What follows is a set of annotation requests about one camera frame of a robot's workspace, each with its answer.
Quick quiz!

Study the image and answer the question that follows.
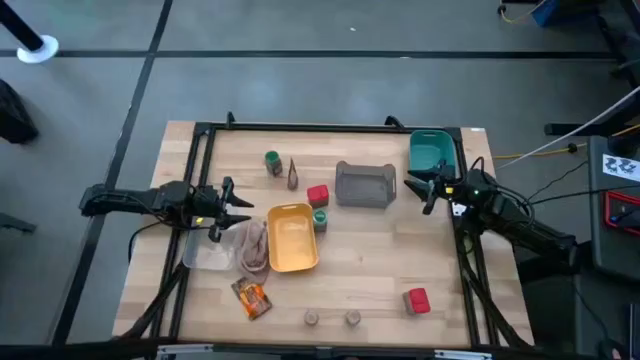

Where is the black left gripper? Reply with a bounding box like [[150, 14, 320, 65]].
[[188, 176, 255, 244]]

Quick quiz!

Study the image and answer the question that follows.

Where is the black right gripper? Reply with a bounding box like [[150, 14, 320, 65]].
[[403, 159, 486, 217]]

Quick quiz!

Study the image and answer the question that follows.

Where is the brown cone-shaped spice packet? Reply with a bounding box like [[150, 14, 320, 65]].
[[286, 157, 300, 192]]

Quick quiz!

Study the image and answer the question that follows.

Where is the teal plastic bin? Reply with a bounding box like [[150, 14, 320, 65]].
[[408, 129, 459, 182]]

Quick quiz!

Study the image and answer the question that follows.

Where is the beige crumpled cloth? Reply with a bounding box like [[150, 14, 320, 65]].
[[233, 219, 272, 286]]

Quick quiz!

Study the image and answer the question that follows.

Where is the clear plastic container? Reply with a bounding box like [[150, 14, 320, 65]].
[[182, 227, 239, 272]]

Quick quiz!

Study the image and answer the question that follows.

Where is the grey translucent plastic bin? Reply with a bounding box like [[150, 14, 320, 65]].
[[333, 160, 398, 210]]

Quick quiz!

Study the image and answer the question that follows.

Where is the yellow plastic bin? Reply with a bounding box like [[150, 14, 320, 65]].
[[266, 202, 320, 274]]

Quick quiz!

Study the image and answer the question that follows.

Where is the orange spice packet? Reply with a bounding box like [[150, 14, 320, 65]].
[[230, 276, 274, 322]]

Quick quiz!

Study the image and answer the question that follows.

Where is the red framed panel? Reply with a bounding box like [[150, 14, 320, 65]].
[[602, 189, 640, 237]]

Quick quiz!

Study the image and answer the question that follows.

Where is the black equipment cabinet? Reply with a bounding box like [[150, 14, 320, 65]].
[[587, 134, 640, 281]]

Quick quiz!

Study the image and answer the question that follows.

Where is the white printed label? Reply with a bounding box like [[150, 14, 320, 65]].
[[602, 153, 640, 183]]

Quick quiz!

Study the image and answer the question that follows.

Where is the blue box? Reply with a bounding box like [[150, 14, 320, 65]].
[[530, 0, 569, 27]]

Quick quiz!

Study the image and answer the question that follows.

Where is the dark grey box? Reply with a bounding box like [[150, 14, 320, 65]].
[[572, 264, 640, 357]]

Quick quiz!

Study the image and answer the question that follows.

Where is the grey furniture foot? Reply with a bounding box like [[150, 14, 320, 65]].
[[0, 212, 37, 235]]

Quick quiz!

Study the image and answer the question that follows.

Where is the black bulky floor object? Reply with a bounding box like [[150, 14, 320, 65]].
[[0, 78, 40, 145]]

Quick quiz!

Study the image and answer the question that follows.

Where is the white round stanchion base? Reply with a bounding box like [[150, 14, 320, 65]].
[[16, 33, 60, 65]]

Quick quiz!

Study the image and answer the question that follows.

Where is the hanging yellow cable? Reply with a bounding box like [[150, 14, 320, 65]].
[[492, 123, 640, 161]]

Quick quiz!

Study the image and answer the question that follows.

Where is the black floor cable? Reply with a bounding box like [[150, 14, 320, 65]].
[[524, 184, 640, 206], [528, 159, 590, 201]]

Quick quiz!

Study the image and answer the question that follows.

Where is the silver bracket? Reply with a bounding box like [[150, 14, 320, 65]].
[[434, 349, 494, 360], [157, 343, 214, 359]]

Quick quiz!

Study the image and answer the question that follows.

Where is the white cable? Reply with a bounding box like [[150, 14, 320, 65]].
[[497, 85, 640, 170]]

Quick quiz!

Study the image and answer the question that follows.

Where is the yellow floor extension cable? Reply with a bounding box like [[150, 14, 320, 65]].
[[498, 0, 547, 25]]

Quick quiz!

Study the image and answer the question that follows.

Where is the black stanchion post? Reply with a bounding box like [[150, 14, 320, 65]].
[[0, 0, 45, 53]]

